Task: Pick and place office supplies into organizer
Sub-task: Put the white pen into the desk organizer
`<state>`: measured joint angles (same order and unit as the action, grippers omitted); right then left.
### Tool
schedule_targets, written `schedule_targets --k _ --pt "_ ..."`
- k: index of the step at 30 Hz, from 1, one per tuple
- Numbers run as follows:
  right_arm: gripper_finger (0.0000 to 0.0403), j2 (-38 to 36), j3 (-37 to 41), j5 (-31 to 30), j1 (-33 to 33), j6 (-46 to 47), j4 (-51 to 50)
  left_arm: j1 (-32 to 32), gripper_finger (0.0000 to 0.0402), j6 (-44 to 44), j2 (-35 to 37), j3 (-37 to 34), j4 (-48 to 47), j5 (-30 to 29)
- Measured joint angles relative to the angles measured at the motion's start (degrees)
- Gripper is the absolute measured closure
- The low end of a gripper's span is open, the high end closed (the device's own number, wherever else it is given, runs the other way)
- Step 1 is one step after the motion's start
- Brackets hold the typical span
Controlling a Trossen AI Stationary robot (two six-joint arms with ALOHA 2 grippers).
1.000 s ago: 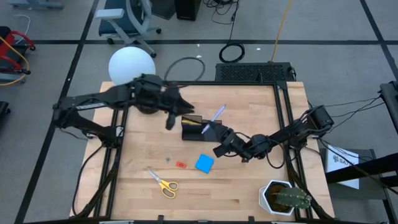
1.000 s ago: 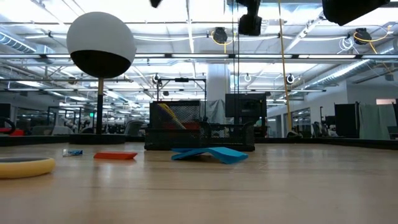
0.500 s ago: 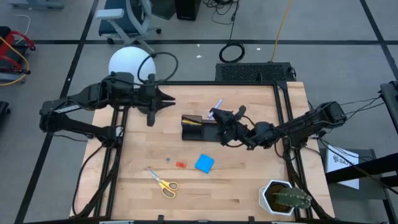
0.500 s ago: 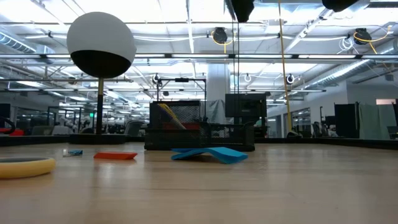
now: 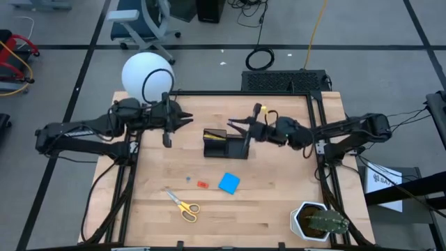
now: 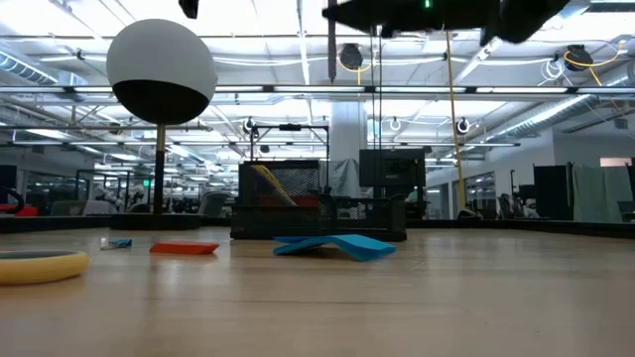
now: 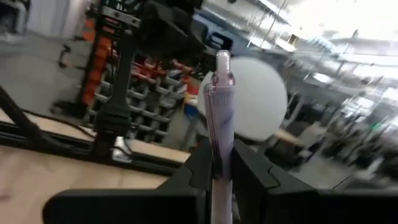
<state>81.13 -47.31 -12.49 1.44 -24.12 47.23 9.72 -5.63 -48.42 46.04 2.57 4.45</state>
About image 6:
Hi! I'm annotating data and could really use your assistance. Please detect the white globe table lamp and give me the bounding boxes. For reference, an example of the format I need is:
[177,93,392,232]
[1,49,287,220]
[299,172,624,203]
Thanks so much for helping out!
[105,18,218,231]

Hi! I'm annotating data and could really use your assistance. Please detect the red cart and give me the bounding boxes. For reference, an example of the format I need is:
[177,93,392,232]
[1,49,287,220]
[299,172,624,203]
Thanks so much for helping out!
[0,185,40,218]

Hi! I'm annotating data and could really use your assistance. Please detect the yellow handled scissors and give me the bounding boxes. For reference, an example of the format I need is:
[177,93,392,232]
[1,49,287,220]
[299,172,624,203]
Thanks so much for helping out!
[0,249,90,287]

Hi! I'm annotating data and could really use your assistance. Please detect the pale green panel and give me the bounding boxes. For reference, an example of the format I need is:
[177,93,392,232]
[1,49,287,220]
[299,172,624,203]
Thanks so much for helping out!
[572,165,624,223]

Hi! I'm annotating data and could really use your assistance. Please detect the black cabinet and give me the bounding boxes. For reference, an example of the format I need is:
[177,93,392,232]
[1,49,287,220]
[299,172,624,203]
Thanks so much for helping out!
[533,164,575,222]

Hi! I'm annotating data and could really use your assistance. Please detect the small blue push pin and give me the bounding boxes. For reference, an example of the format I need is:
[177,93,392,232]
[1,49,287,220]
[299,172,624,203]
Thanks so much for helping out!
[99,237,134,251]

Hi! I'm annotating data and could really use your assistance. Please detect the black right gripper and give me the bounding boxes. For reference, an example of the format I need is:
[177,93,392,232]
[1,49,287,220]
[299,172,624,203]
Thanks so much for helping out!
[321,0,500,37]

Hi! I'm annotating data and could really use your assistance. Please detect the black background rig frame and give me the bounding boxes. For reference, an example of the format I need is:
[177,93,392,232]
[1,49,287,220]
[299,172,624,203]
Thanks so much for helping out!
[249,123,331,163]

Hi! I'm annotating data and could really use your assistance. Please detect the black aluminium table frame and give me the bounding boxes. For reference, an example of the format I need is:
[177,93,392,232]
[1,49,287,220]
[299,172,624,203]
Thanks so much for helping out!
[0,213,635,240]

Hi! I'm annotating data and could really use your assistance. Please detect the blue sticky note pad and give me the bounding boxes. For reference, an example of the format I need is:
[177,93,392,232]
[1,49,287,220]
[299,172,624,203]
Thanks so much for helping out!
[272,234,397,263]

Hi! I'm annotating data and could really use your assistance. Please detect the black monitor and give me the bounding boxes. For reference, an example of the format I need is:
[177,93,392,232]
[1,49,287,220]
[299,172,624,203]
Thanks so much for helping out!
[358,148,427,188]

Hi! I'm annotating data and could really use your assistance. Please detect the black ceiling cable reel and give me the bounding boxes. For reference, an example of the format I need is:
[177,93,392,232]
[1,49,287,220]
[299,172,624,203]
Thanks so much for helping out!
[565,44,594,72]
[338,43,365,70]

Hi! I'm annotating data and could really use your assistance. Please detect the black mesh desk organizer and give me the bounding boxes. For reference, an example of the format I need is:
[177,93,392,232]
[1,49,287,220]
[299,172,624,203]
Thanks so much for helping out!
[230,159,408,243]

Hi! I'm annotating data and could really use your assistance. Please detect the red eraser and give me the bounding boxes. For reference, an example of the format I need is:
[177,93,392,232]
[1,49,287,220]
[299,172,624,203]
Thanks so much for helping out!
[148,241,220,256]

